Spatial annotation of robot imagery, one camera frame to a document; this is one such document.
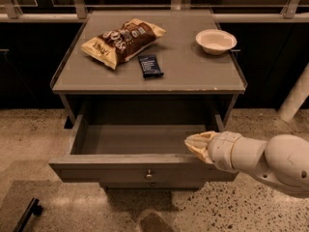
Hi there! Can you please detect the grey top drawer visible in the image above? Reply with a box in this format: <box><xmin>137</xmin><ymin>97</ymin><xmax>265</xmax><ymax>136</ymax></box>
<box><xmin>48</xmin><ymin>95</ymin><xmax>239</xmax><ymax>184</ymax></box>

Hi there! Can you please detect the grey drawer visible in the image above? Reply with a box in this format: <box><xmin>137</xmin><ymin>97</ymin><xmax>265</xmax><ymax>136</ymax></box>
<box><xmin>99</xmin><ymin>181</ymin><xmax>205</xmax><ymax>189</ymax></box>
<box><xmin>48</xmin><ymin>95</ymin><xmax>239</xmax><ymax>184</ymax></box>

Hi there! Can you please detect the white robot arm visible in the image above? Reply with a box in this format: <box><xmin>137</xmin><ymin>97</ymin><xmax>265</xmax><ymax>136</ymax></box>
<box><xmin>184</xmin><ymin>130</ymin><xmax>309</xmax><ymax>198</ymax></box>

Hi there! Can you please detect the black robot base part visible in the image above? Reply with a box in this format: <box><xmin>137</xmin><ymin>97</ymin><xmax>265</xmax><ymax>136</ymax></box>
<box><xmin>13</xmin><ymin>198</ymin><xmax>42</xmax><ymax>232</ymax></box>

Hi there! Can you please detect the grey drawer cabinet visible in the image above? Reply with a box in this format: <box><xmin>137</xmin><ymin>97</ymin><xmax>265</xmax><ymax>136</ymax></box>
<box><xmin>50</xmin><ymin>9</ymin><xmax>248</xmax><ymax>191</ymax></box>

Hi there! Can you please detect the grey bottom drawer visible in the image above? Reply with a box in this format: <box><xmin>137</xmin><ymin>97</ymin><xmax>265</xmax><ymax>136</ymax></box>
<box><xmin>99</xmin><ymin>181</ymin><xmax>205</xmax><ymax>189</ymax></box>

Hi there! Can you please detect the dark blue snack bar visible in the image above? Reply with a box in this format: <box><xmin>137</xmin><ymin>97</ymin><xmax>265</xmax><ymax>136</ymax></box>
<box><xmin>138</xmin><ymin>55</ymin><xmax>164</xmax><ymax>78</ymax></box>

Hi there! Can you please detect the white paper bowl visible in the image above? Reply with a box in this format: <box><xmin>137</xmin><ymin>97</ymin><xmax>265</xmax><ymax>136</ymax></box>
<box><xmin>195</xmin><ymin>29</ymin><xmax>238</xmax><ymax>55</ymax></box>

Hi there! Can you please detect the brown chip bag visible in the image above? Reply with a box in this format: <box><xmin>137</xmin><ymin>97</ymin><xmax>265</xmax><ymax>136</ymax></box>
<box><xmin>81</xmin><ymin>18</ymin><xmax>166</xmax><ymax>70</ymax></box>

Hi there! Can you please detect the metal window railing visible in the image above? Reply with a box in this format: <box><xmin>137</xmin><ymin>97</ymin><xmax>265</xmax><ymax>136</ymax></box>
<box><xmin>0</xmin><ymin>0</ymin><xmax>309</xmax><ymax>23</ymax></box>

